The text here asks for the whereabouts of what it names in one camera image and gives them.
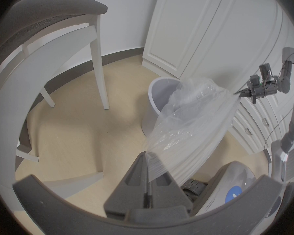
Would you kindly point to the white wardrobe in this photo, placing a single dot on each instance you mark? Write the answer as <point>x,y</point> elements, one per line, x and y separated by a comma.
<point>198,28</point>

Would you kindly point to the white chair dark grey seat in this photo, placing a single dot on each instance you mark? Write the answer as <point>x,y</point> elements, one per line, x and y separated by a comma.
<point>63,40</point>

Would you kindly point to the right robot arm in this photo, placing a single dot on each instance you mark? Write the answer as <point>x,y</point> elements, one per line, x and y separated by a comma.
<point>285,84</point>

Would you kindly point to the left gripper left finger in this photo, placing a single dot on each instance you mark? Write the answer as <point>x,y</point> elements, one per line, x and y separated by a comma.
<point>117,202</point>

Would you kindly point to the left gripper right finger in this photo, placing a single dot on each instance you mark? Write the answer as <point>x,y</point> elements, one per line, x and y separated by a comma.
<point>176,199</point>

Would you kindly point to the white trash bin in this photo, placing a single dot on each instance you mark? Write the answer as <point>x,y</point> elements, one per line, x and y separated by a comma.
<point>153,106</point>

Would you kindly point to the clear plastic bag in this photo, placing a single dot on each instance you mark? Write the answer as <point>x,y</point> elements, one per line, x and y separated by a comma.
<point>193,121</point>

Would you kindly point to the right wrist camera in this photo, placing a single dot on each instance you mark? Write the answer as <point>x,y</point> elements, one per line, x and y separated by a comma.
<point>254,79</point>

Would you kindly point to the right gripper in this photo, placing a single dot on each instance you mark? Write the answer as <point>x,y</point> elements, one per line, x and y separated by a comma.
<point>256,93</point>

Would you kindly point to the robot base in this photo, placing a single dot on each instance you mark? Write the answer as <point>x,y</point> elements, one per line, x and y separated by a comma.
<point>225,180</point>

